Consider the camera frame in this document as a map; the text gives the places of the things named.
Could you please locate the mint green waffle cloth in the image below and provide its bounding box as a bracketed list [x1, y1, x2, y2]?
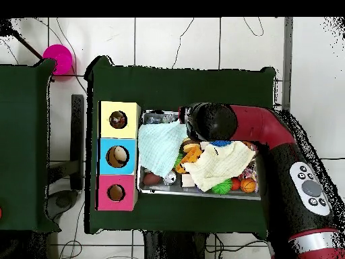
[137, 119, 189, 179]

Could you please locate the shallow mesh bin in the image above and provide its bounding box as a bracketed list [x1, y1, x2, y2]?
[136, 109, 262, 201]

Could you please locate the cream waffle cloth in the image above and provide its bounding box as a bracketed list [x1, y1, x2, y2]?
[181, 140, 257, 192]

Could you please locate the toy burger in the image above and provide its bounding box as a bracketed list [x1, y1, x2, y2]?
[181, 138, 201, 154]

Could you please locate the magenta round object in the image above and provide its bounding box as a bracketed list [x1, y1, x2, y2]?
[42, 43, 74, 77]

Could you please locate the black upright bar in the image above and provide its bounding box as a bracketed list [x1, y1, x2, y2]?
[70, 94, 85, 190]

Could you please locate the wooden three-hole box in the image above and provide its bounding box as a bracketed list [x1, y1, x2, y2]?
[95, 100, 142, 212]

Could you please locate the green spiky ball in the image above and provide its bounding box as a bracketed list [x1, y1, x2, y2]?
[211, 178, 233, 196]

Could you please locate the polka-dot cloth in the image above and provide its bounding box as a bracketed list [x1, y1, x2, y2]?
[110, 111, 127, 128]
[238, 161, 258, 187]

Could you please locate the dark green side table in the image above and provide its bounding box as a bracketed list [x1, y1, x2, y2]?
[0, 58, 61, 233]

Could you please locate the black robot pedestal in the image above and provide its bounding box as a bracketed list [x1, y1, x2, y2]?
[142, 230, 208, 259]

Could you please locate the dark green table cloth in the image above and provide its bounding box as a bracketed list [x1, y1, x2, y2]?
[84, 55, 277, 239]

